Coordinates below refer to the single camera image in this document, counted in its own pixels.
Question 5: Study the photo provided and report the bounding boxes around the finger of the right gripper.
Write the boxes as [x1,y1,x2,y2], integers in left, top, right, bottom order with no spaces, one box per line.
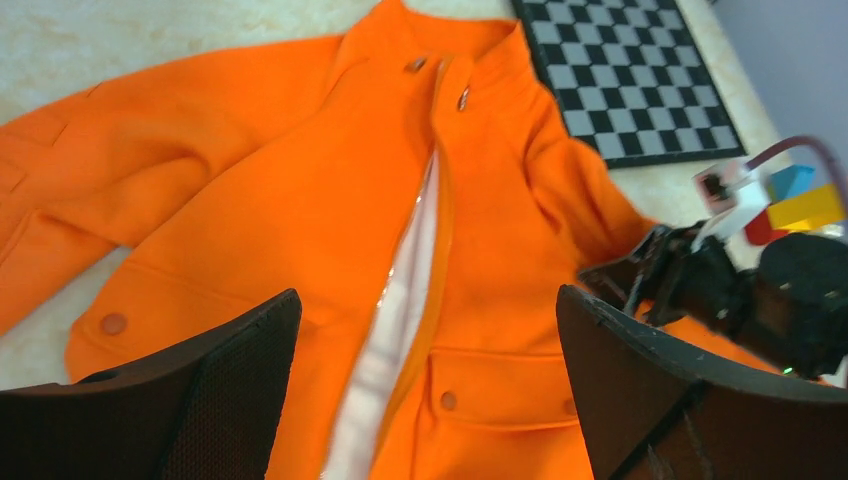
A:
[578,226,670,312]

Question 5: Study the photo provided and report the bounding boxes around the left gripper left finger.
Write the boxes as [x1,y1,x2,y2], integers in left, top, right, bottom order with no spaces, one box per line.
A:
[1,289,302,479]

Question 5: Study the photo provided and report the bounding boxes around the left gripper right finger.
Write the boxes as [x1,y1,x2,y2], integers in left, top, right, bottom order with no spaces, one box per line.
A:
[556,285,847,479]

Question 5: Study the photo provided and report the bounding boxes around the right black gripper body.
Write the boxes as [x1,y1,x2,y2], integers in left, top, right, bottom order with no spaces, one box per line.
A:
[639,225,742,328]

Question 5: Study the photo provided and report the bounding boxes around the orange zip jacket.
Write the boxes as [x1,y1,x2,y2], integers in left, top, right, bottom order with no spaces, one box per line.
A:
[0,0,783,480]

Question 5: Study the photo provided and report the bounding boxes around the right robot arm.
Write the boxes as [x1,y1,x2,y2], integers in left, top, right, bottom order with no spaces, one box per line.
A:
[578,222,847,380]

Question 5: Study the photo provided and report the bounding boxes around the yellow red toy blocks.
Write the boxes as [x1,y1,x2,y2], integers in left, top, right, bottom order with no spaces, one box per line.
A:
[744,165,847,246]

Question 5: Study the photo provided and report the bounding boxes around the black white checkerboard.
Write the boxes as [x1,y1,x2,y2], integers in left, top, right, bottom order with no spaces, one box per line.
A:
[512,0,746,169]

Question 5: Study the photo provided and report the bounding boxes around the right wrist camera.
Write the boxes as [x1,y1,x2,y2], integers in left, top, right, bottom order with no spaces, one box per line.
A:
[692,160,770,251]

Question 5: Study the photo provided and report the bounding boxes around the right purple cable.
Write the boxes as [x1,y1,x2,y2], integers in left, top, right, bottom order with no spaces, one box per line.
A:
[745,135,848,200]

